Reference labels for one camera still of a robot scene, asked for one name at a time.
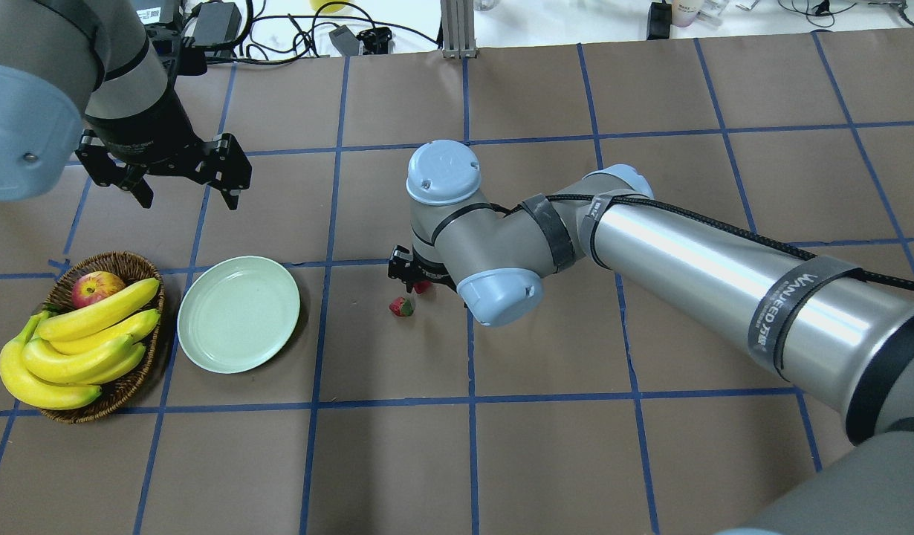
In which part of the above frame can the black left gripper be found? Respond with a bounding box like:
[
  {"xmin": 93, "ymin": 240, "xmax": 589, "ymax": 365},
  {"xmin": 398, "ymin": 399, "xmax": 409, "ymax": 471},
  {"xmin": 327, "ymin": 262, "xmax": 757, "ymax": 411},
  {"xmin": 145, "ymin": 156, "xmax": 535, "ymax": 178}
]
[{"xmin": 74, "ymin": 131, "xmax": 253, "ymax": 211}]

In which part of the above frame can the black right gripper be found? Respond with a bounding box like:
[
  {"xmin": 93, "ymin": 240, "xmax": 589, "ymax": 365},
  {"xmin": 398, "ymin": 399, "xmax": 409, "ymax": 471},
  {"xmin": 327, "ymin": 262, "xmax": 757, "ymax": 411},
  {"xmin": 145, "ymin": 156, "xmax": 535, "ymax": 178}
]
[{"xmin": 388, "ymin": 246, "xmax": 456, "ymax": 294}]

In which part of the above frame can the red strawberry picked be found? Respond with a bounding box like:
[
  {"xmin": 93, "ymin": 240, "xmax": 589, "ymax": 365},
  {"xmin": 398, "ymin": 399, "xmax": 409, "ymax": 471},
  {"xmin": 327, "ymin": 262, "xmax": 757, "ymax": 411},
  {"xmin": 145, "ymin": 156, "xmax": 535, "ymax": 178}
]
[
  {"xmin": 389, "ymin": 296, "xmax": 415, "ymax": 317},
  {"xmin": 412, "ymin": 280, "xmax": 434, "ymax": 295}
]

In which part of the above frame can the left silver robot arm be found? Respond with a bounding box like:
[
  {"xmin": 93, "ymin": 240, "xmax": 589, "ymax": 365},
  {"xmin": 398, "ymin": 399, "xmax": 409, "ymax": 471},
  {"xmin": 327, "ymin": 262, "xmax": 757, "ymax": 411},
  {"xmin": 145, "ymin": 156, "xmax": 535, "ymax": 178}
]
[{"xmin": 0, "ymin": 1, "xmax": 252, "ymax": 210}]

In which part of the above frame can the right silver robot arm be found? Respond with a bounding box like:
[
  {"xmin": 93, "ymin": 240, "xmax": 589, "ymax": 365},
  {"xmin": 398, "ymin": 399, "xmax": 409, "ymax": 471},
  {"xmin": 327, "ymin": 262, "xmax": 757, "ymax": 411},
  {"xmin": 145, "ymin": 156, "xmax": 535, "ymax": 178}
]
[{"xmin": 388, "ymin": 140, "xmax": 914, "ymax": 534}]

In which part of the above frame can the pale green round plate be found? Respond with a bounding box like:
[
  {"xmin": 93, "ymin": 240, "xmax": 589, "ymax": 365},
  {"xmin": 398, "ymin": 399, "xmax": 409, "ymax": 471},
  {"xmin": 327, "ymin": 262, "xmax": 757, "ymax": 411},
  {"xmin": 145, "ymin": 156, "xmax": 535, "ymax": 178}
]
[{"xmin": 176, "ymin": 256, "xmax": 301, "ymax": 374}]

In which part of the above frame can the brown wicker basket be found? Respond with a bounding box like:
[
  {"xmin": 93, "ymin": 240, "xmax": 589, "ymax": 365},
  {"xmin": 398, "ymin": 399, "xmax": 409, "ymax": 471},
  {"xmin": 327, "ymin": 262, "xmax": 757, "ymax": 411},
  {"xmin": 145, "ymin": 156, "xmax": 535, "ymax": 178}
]
[{"xmin": 33, "ymin": 251, "xmax": 167, "ymax": 424}]

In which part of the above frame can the red yellow apple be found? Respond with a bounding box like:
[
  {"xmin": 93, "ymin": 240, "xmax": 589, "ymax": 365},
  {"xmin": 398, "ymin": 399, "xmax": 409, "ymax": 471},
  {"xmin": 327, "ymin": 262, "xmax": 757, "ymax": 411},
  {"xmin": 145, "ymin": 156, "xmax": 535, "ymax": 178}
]
[{"xmin": 71, "ymin": 270, "xmax": 127, "ymax": 309}]

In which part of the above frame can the yellow banana middle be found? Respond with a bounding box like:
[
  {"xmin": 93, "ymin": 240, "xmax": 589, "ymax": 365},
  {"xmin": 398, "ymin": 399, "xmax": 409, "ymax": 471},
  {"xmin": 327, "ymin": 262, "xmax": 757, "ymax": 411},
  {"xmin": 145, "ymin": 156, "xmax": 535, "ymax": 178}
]
[{"xmin": 49, "ymin": 309, "xmax": 161, "ymax": 355}]

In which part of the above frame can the yellow banana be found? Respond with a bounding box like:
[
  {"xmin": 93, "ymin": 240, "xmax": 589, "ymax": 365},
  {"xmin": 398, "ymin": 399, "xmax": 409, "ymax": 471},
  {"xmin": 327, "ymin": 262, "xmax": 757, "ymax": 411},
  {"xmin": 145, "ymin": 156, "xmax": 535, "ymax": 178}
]
[
  {"xmin": 22, "ymin": 334, "xmax": 134, "ymax": 383},
  {"xmin": 0, "ymin": 311, "xmax": 103, "ymax": 410},
  {"xmin": 33, "ymin": 278, "xmax": 161, "ymax": 342},
  {"xmin": 49, "ymin": 309, "xmax": 161, "ymax": 355}
]

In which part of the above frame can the yellow banana top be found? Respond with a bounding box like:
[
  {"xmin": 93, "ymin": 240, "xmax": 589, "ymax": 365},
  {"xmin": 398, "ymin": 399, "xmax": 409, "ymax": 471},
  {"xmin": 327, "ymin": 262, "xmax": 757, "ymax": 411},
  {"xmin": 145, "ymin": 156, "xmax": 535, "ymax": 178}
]
[{"xmin": 33, "ymin": 278, "xmax": 161, "ymax": 342}]

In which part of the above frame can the black power adapter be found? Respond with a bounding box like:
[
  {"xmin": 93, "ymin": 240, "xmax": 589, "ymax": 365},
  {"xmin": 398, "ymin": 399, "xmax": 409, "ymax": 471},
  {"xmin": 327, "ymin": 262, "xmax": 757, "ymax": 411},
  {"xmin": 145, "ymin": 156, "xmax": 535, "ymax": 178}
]
[{"xmin": 191, "ymin": 1, "xmax": 242, "ymax": 51}]

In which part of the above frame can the yellow banana lower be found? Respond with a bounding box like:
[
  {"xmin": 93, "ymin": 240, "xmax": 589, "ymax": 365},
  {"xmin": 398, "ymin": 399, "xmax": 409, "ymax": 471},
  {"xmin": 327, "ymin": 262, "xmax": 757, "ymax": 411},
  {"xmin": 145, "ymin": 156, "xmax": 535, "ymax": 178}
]
[{"xmin": 22, "ymin": 334, "xmax": 134, "ymax": 383}]

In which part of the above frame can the yellow banana bottom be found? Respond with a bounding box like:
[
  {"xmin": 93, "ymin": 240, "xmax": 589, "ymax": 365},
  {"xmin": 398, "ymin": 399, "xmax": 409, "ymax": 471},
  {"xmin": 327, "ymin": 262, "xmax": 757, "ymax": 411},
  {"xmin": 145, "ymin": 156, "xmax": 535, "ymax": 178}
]
[{"xmin": 0, "ymin": 311, "xmax": 103, "ymax": 410}]

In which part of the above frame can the black power brick right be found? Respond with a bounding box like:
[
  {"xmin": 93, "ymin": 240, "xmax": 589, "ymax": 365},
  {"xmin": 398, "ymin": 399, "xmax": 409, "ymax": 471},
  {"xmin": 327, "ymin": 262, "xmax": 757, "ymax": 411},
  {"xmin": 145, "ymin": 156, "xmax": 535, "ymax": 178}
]
[{"xmin": 645, "ymin": 1, "xmax": 673, "ymax": 41}]

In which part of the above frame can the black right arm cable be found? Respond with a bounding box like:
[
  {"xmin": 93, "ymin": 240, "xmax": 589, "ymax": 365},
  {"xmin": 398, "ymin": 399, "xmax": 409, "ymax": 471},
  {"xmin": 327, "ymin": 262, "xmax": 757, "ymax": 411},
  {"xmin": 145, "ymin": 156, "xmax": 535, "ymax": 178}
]
[{"xmin": 502, "ymin": 193, "xmax": 914, "ymax": 298}]

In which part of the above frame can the aluminium profile post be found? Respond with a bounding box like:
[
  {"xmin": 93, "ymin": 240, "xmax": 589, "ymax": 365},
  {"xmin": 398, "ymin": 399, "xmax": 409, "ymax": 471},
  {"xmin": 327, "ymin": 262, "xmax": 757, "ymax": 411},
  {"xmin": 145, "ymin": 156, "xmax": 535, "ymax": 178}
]
[{"xmin": 440, "ymin": 1, "xmax": 479, "ymax": 59}]

